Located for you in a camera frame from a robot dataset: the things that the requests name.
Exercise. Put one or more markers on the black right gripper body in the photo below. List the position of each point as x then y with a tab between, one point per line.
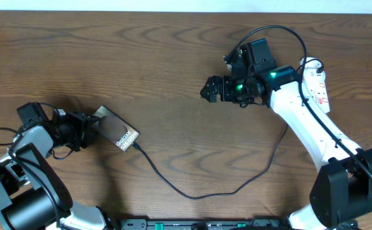
238	89

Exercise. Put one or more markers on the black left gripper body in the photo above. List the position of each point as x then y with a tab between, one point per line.
75	127

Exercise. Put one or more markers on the white power strip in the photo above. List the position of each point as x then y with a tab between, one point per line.
316	87

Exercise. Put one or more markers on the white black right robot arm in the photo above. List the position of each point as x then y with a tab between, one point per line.
343	187

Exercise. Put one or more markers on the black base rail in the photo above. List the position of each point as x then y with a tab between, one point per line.
256	223

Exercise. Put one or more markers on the white USB charger adapter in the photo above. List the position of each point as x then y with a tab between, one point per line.
313	66

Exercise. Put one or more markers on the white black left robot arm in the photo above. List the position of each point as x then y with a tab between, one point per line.
32	196

